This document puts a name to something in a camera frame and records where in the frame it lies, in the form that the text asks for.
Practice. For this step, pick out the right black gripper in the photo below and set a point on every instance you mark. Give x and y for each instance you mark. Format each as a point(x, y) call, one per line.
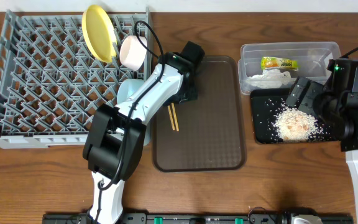
point(314, 90)

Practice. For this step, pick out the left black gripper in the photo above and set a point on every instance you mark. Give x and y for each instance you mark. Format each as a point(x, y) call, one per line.
point(184, 97)

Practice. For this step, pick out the wooden chopstick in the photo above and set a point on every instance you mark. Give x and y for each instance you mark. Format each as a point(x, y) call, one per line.
point(175, 118)
point(171, 118)

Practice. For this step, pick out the rice and peanut scraps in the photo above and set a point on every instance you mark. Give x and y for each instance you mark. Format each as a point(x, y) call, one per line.
point(294, 124)

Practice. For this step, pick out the white napkin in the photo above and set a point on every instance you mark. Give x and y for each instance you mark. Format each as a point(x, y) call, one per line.
point(272, 78)

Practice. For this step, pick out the green yellow snack wrapper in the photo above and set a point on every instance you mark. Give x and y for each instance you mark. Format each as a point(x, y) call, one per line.
point(278, 63)

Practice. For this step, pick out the light blue bowl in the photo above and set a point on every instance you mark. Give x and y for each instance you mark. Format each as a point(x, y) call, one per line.
point(127, 88)

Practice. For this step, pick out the pink bowl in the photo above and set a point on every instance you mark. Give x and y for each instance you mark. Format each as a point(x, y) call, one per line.
point(132, 53)

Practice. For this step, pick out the yellow plate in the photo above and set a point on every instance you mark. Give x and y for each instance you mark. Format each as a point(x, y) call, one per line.
point(98, 33)

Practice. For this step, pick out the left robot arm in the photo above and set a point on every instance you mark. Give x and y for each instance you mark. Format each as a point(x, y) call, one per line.
point(115, 141)

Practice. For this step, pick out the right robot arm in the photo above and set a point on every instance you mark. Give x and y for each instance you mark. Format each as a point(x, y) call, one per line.
point(336, 104)

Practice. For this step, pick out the grey dishwasher rack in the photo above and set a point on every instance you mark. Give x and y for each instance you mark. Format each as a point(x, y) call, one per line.
point(50, 84)

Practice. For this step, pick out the black plastic bin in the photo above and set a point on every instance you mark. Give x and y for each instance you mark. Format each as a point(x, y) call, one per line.
point(266, 124)

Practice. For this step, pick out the clear plastic bin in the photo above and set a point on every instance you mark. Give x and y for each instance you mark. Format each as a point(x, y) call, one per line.
point(312, 58)

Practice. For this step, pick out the dark brown serving tray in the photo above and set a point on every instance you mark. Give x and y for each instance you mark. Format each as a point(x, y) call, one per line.
point(211, 133)

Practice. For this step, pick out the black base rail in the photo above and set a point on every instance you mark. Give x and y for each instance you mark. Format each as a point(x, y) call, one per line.
point(256, 215)

